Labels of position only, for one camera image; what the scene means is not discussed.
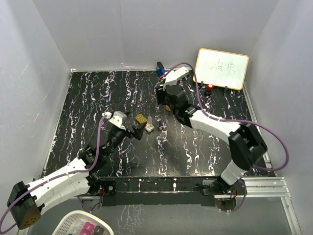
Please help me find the yellow clear weekly pill organizer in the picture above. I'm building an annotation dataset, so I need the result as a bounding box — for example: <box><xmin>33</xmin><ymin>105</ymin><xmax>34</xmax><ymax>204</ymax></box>
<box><xmin>135</xmin><ymin>114</ymin><xmax>154</xmax><ymax>133</ymax></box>

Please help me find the clear jar of yellow capsules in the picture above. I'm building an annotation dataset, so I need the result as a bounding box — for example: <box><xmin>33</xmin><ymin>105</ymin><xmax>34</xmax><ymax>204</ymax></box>
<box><xmin>164</xmin><ymin>105</ymin><xmax>172</xmax><ymax>112</ymax></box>

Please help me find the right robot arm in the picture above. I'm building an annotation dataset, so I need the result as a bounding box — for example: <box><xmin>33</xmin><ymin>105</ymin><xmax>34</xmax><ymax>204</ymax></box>
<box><xmin>156</xmin><ymin>85</ymin><xmax>268</xmax><ymax>194</ymax></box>

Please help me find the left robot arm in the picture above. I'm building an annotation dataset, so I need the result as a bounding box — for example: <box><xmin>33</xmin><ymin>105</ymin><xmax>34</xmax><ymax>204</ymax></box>
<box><xmin>0</xmin><ymin>111</ymin><xmax>147</xmax><ymax>230</ymax></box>

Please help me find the white green small box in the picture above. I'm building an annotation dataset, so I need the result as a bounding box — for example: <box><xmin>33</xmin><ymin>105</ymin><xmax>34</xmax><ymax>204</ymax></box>
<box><xmin>170</xmin><ymin>67</ymin><xmax>189</xmax><ymax>80</ymax></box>

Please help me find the blue black stapler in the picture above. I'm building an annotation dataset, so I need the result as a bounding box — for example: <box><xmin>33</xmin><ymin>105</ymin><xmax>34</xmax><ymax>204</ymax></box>
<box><xmin>156</xmin><ymin>61</ymin><xmax>166</xmax><ymax>77</ymax></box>

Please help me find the red emergency stop button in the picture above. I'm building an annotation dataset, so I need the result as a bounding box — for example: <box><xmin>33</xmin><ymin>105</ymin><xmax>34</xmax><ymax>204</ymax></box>
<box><xmin>205</xmin><ymin>84</ymin><xmax>214</xmax><ymax>96</ymax></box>

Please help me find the small whiteboard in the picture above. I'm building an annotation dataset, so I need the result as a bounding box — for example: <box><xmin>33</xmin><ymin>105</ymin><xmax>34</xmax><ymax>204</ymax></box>
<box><xmin>193</xmin><ymin>48</ymin><xmax>249</xmax><ymax>90</ymax></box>

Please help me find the white plastic basket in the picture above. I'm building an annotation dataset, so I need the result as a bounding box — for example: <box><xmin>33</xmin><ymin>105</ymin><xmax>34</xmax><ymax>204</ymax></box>
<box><xmin>52</xmin><ymin>210</ymin><xmax>114</xmax><ymax>235</ymax></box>

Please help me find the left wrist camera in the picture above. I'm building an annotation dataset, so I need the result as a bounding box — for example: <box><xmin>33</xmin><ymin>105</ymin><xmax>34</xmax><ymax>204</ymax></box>
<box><xmin>102</xmin><ymin>111</ymin><xmax>127</xmax><ymax>130</ymax></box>

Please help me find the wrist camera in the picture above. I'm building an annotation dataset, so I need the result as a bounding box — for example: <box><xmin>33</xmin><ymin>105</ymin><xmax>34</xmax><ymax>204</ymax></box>
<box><xmin>102</xmin><ymin>111</ymin><xmax>127</xmax><ymax>130</ymax></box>
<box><xmin>163</xmin><ymin>73</ymin><xmax>180</xmax><ymax>91</ymax></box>

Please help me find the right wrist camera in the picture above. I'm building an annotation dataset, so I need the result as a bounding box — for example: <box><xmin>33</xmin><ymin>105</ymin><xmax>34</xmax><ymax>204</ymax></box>
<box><xmin>163</xmin><ymin>73</ymin><xmax>180</xmax><ymax>91</ymax></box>

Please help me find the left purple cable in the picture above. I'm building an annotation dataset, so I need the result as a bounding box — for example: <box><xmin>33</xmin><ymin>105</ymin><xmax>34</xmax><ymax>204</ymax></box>
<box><xmin>0</xmin><ymin>115</ymin><xmax>106</xmax><ymax>232</ymax></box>

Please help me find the purple cable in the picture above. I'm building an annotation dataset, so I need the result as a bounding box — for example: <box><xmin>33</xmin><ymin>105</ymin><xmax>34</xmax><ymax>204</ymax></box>
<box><xmin>0</xmin><ymin>115</ymin><xmax>106</xmax><ymax>232</ymax></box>
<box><xmin>163</xmin><ymin>63</ymin><xmax>290</xmax><ymax>171</ymax></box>

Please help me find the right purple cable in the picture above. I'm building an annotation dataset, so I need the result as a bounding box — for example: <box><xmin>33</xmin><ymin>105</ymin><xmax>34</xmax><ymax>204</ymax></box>
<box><xmin>163</xmin><ymin>63</ymin><xmax>290</xmax><ymax>171</ymax></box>

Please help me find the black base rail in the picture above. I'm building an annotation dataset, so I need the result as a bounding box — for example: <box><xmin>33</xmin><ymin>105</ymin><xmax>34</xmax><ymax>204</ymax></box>
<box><xmin>97</xmin><ymin>175</ymin><xmax>247</xmax><ymax>208</ymax></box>

